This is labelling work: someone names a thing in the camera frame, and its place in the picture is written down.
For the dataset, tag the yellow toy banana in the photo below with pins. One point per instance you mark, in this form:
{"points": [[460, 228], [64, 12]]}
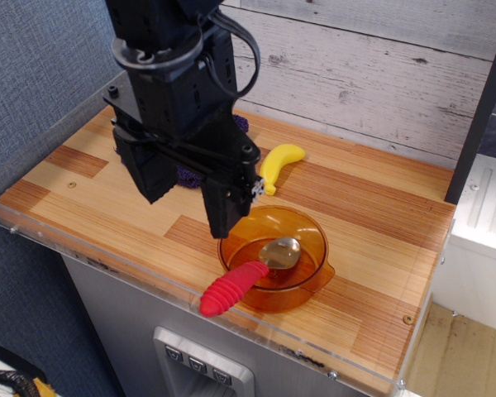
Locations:
{"points": [[275, 161]]}

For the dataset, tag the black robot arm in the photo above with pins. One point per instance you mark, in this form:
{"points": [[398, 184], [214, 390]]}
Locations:
{"points": [[164, 22]]}

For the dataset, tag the red-handled metal spoon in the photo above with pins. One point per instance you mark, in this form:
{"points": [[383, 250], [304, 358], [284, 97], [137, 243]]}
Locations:
{"points": [[226, 291]]}

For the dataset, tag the grey metal cabinet base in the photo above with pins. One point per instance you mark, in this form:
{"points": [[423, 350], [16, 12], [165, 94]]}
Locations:
{"points": [[125, 316]]}

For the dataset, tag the silver button control panel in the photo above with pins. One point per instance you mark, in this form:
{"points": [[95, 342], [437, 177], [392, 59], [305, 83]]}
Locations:
{"points": [[191, 369]]}

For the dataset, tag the dark blue-purple cloth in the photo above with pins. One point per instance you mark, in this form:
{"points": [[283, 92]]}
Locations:
{"points": [[190, 175]]}

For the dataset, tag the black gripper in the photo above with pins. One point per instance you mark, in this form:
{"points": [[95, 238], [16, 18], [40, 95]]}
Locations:
{"points": [[173, 93]]}

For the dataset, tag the white aluminium side rail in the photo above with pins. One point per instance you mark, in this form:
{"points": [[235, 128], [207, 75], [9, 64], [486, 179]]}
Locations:
{"points": [[475, 215]]}

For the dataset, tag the clear acrylic table guard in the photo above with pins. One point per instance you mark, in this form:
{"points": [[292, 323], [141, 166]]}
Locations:
{"points": [[378, 166]]}

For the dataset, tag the yellow and black object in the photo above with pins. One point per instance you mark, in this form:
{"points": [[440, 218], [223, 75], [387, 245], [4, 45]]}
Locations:
{"points": [[22, 384]]}

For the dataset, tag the orange transparent plastic bowl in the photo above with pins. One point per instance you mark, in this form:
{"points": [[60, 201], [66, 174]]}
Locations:
{"points": [[280, 290]]}

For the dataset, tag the dark right vertical post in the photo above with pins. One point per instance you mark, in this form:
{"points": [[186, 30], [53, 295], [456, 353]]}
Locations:
{"points": [[473, 138]]}

